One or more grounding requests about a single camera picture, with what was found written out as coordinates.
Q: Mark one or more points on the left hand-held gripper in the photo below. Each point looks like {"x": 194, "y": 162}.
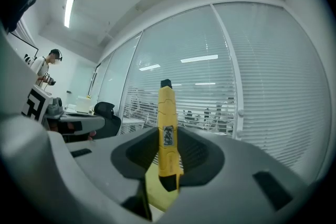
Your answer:
{"x": 36, "y": 105}

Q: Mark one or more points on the person's left hand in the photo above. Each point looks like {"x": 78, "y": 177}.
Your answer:
{"x": 92, "y": 135}

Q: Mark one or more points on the ceiling light panel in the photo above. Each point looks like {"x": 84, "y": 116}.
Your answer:
{"x": 69, "y": 11}

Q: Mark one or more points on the yellow small object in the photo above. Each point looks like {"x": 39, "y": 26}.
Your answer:
{"x": 167, "y": 112}

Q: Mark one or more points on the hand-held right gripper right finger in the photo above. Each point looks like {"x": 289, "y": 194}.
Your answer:
{"x": 236, "y": 165}

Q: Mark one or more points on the whiteboard on black stand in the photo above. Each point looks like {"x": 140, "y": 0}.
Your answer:
{"x": 23, "y": 48}

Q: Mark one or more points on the white office desk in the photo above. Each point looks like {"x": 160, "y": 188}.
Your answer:
{"x": 78, "y": 113}

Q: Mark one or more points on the black office chair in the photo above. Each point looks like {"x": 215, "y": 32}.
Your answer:
{"x": 107, "y": 118}

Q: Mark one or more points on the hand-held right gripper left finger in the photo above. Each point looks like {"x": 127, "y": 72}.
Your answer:
{"x": 102, "y": 165}

